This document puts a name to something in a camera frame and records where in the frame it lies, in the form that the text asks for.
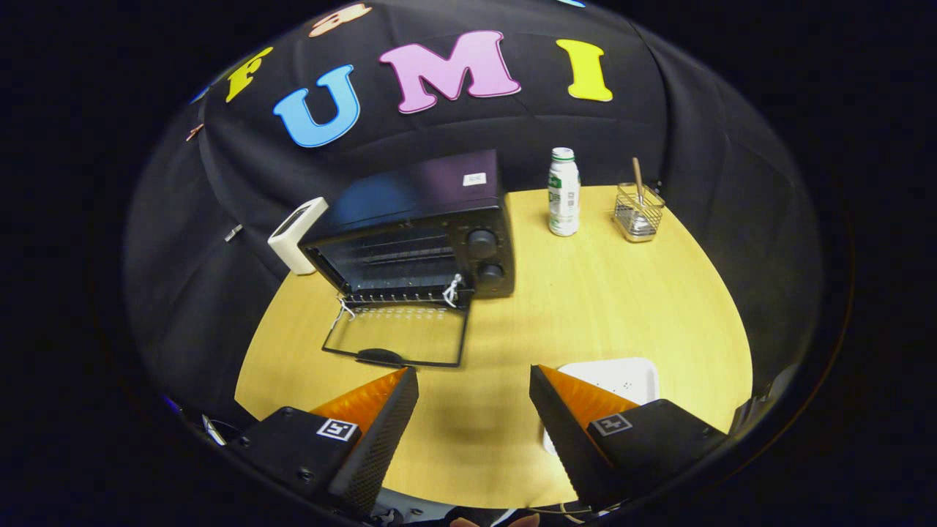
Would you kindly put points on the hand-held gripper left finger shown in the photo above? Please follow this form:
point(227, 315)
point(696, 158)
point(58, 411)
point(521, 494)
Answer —
point(381, 439)

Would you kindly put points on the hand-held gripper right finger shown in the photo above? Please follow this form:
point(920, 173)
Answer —
point(564, 432)

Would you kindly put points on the white square plate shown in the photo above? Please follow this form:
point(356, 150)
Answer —
point(622, 377)

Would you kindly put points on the black toaster oven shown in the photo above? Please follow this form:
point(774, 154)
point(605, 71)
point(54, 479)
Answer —
point(417, 190)

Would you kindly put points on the white pop-up toaster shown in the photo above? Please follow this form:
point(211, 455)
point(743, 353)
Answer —
point(296, 234)

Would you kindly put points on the white bottle green label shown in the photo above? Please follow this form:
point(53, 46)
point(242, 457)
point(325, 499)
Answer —
point(564, 194)

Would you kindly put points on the silver cloth clip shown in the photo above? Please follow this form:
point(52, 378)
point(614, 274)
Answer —
point(233, 233)

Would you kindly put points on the copper cloth clip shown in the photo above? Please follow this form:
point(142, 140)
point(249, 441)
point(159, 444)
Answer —
point(194, 132)

